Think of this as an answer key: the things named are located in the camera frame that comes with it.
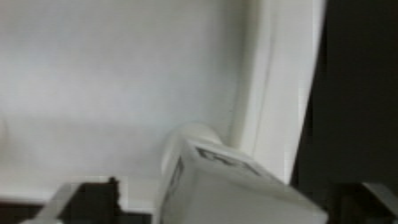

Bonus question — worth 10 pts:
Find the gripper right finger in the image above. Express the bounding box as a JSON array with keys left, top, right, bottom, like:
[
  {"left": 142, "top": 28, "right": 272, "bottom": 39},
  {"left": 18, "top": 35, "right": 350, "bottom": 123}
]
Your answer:
[{"left": 330, "top": 182, "right": 398, "bottom": 224}]

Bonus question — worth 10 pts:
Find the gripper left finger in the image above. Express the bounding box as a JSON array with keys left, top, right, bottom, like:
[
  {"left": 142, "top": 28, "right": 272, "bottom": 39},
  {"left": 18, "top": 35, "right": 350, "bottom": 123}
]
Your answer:
[{"left": 23, "top": 175, "right": 128, "bottom": 224}]

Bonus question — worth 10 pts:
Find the white table leg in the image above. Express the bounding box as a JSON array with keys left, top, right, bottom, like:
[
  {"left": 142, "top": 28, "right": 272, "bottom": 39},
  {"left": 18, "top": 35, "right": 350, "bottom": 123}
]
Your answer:
[{"left": 154, "top": 123, "right": 329, "bottom": 224}]

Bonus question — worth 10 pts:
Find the white square tabletop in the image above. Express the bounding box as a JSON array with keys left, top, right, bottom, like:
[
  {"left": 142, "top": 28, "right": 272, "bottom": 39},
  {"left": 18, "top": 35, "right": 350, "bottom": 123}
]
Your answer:
[{"left": 0, "top": 0, "right": 327, "bottom": 209}]

